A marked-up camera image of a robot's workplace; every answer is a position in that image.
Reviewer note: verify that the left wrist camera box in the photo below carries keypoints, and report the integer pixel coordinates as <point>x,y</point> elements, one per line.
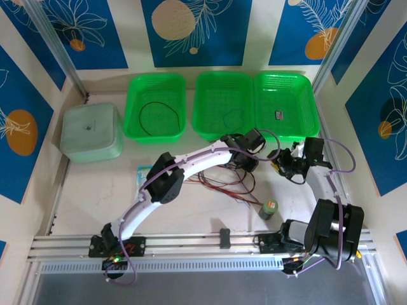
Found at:
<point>254,139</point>

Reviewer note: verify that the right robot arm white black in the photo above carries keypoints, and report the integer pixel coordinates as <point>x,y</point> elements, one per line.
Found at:
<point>334,228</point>

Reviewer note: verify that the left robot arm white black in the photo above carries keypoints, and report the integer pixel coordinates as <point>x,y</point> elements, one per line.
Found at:
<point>197,159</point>

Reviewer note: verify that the small black circuit board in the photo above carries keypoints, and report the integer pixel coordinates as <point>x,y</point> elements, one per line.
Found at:
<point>115,263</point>
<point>292,265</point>

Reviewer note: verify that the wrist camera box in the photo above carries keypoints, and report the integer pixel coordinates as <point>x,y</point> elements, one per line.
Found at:
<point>297,150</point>
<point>254,139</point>

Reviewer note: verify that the aluminium rail frame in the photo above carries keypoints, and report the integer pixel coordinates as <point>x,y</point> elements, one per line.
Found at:
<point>190,246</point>

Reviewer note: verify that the pale green lidded box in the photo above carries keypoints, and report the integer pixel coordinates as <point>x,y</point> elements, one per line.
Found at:
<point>90,130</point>

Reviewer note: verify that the black clamp block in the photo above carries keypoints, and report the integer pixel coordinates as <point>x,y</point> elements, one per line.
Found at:
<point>224,238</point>

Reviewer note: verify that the small dark green can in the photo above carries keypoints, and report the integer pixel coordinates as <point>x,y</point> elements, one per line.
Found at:
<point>268,209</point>

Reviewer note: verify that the green plastic mesh basket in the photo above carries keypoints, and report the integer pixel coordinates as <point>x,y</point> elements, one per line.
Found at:
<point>155,111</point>
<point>286,98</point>
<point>222,95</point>

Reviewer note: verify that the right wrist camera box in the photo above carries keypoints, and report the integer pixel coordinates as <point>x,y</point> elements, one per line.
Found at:
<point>297,150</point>

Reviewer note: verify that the aluminium corner post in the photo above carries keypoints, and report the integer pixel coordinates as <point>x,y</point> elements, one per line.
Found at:
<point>54,44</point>
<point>343,38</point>

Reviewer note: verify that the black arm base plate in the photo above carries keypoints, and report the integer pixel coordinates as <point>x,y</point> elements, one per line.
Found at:
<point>268,244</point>
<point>136,246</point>

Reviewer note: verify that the blue white snack packet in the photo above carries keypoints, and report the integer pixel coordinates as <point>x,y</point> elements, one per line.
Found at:
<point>142,173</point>

